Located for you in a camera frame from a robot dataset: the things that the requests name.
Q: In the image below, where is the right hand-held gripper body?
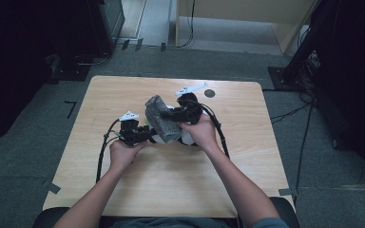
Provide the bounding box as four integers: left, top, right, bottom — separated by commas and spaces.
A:
174, 83, 209, 125

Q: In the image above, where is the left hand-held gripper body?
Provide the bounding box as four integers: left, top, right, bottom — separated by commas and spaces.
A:
118, 110, 142, 147

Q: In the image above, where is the grey fuzzy knitted scarf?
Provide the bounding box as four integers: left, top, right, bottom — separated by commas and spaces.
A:
144, 94, 183, 144

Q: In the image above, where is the panda plush toy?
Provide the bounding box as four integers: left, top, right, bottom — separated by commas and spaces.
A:
144, 104, 203, 146

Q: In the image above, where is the person's left hand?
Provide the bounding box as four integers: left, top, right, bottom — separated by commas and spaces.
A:
108, 141, 148, 172

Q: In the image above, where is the person's right hand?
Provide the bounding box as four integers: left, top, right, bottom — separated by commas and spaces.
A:
180, 113, 223, 152

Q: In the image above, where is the black angled floor tape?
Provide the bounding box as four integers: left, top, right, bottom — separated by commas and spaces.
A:
64, 100, 78, 120

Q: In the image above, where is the black equipment case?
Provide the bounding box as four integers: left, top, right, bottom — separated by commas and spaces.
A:
88, 0, 126, 56

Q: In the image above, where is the light wooden cabinet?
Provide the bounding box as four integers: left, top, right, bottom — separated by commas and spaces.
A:
174, 0, 317, 55

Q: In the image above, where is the black metal stand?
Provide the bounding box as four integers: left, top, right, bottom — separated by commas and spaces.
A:
267, 0, 343, 91

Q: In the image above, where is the dark curtain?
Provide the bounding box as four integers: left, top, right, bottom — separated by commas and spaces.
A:
0, 0, 93, 150
313, 0, 365, 184

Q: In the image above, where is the black stand base plate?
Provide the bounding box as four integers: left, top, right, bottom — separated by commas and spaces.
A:
46, 53, 93, 84

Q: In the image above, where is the black hanging cable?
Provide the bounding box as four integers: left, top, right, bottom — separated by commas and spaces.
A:
175, 0, 196, 48

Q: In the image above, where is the short black floor cable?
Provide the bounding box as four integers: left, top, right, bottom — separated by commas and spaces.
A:
270, 103, 312, 124

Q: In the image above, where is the long black floor cable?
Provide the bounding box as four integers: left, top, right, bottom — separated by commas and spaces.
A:
294, 104, 315, 203

